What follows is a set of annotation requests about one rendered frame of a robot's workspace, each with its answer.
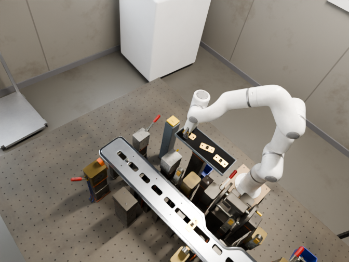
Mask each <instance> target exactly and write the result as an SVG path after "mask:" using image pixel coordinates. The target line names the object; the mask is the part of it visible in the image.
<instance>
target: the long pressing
mask: <svg viewBox="0 0 349 262"><path fill-rule="evenodd" d="M120 151H121V152H122V153H123V154H124V155H125V156H126V157H127V158H129V161H130V162H132V163H133V164H134V165H135V166H136V167H137V168H138V170H137V171H136V172H135V171H134V170H133V169H132V168H131V167H130V166H129V165H128V164H129V163H130V162H129V163H127V162H126V161H124V160H122V159H121V158H120V157H119V156H118V155H117V153H118V152H120ZM99 154H100V156H101V157H102V158H103V159H104V160H105V161H106V162H107V163H108V165H109V166H110V167H111V168H112V169H113V170H115V171H116V172H117V173H118V174H119V175H120V176H121V178H122V179H123V180H124V181H125V182H126V183H127V184H128V185H129V186H130V187H131V188H132V189H133V190H134V191H135V192H136V193H137V194H138V195H139V196H140V198H141V199H142V200H143V201H144V202H145V203H146V204H147V205H148V206H149V207H150V208H151V209H152V210H153V211H154V212H155V213H156V214H157V215H158V216H159V217H160V218H161V219H162V220H163V221H164V222H165V223H166V224H167V225H168V226H169V227H170V228H171V229H172V230H173V231H174V232H175V234H176V235H177V236H178V237H179V238H180V239H181V240H182V241H183V242H184V243H185V244H186V245H187V246H188V247H189V248H190V249H191V250H192V251H193V252H194V253H195V254H196V255H197V256H198V257H199V258H200V259H201V260H202V261H203V262H226V259H227V258H230V259H231V260H232V261H233V262H257V261H256V260H255V259H254V258H253V257H252V256H251V255H250V254H249V253H248V252H246V251H245V250H244V249H243V248H242V247H239V246H234V247H228V246H225V245H224V244H222V243H221V242H220V241H219V240H218V239H217V238H216V237H215V236H214V235H213V234H212V233H211V232H210V231H209V230H208V229H207V227H206V220H205V215H204V213H203V212H202V211H201V210H200V209H198V208H197V207H196V206H195V205H194V204H193V203H192V202H191V201H190V200H189V199H188V198H187V197H186V196H185V195H184V194H183V193H182V192H181V191H180V190H178V189H177V188H176V187H175V186H174V185H173V184H172V183H171V182H170V181H169V180H168V179H167V178H166V177H165V176H164V175H163V174H162V173H161V172H160V171H158V170H157V169H156V168H155V167H154V166H153V165H152V164H151V163H150V162H149V161H148V160H147V159H146V158H145V157H144V156H143V155H142V154H141V153H140V152H139V151H137V150H136V149H135V148H134V147H133V146H132V145H131V144H130V143H129V142H128V141H127V140H126V139H125V138H124V137H121V136H119V137H117V138H115V139H113V140H112V141H110V142H109V143H108V144H106V145H105V146H103V147H102V148H101V149H100V150H99ZM133 156H134V157H133ZM121 165H122V166H121ZM142 173H143V174H144V175H145V176H146V177H147V178H148V179H149V180H150V182H149V183H148V184H147V183H146V182H145V181H144V180H143V179H142V178H141V177H140V174H142ZM156 178H157V179H156ZM153 185H155V186H156V187H157V188H158V189H159V190H160V191H161V192H162V194H161V195H158V194H157V193H156V192H155V191H154V190H153V189H152V188H151V187H152V186H153ZM166 197H168V198H169V199H170V200H171V201H172V202H173V203H174V204H175V207H174V208H171V207H170V206H169V205H168V204H167V203H166V202H165V201H164V198H166ZM181 203H182V204H181ZM176 208H179V209H180V210H181V211H182V212H183V213H184V214H185V215H186V216H187V217H188V218H189V219H190V220H192V219H193V218H194V217H196V218H197V219H198V220H199V223H198V224H197V225H196V226H197V227H198V228H199V229H200V230H201V231H202V232H203V233H204V234H205V235H206V236H207V237H208V238H209V239H210V241H209V242H208V243H206V242H205V241H204V240H203V239H202V238H201V237H200V236H199V235H198V234H197V233H196V232H195V231H194V230H192V231H191V232H188V231H187V230H186V229H185V226H186V225H187V223H186V222H185V221H184V220H183V219H182V218H181V217H180V216H179V215H178V214H177V213H176V212H175V209H176ZM169 214H171V215H169ZM214 244H215V245H216V246H218V247H219V248H220V249H221V250H222V254H221V255H218V254H217V253H216V252H215V251H214V250H213V249H212V247H213V245H214Z"/></svg>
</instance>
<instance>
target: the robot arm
mask: <svg viewBox="0 0 349 262"><path fill-rule="evenodd" d="M209 100H210V95H209V94H208V93H207V92H206V91H204V90H197V91H196V92H195V93H194V95H193V99H192V102H191V105H190V109H189V111H188V114H187V121H186V123H185V126H184V129H185V131H184V133H183V137H184V138H185V139H188V137H189V133H191V132H192V131H193V130H196V129H197V125H198V124H199V123H207V122H212V121H214V120H216V119H218V118H220V117H221V116H222V115H223V114H225V113H226V112H227V111H229V110H233V109H242V108H252V107H261V106H268V107H270V109H271V111H272V114H273V116H274V119H275V122H276V125H277V126H276V129H275V133H274V136H273V138H272V140H271V142H270V143H268V144H267V145H266V146H265V147H264V149H263V153H262V161H261V163H258V164H256V165H255V166H254V167H253V168H252V169H251V170H250V171H249V172H248V173H242V174H239V175H238V176H237V177H236V179H235V188H236V190H237V191H238V192H239V193H240V194H241V195H243V193H247V194H248V195H249V196H251V197H252V198H253V199H255V198H256V197H258V196H259V195H260V193H261V186H262V185H263V184H264V183H266V182H267V181H269V182H278V181H279V180H280V179H281V177H282V175H283V166H284V154H285V153H286V152H287V151H288V150H289V149H290V147H291V145H292V144H293V142H294V140H295V139H298V138H300V137H301V136H302V135H303V134H304V132H305V126H306V122H305V113H306V110H305V103H304V102H303V101H302V100H301V99H299V98H292V97H291V96H290V94H289V93H288V92H287V91H286V90H285V89H283V88H282V87H280V86H278V85H265V86H259V87H252V88H246V89H240V90H234V91H228V92H225V93H223V94H222V95H221V96H220V98H219V99H218V100H217V101H216V102H215V103H214V104H212V105H211V106H209V107H207V105H208V103H209ZM187 132H188V134H187Z"/></svg>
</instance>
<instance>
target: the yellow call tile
mask: <svg viewBox="0 0 349 262"><path fill-rule="evenodd" d="M167 122H168V123H169V124H170V125H171V126H173V127H174V126H175V125H177V124H178V123H179V122H180V121H179V120H178V119H177V118H176V117H174V116H172V117H170V118H169V119H168V120H167Z"/></svg>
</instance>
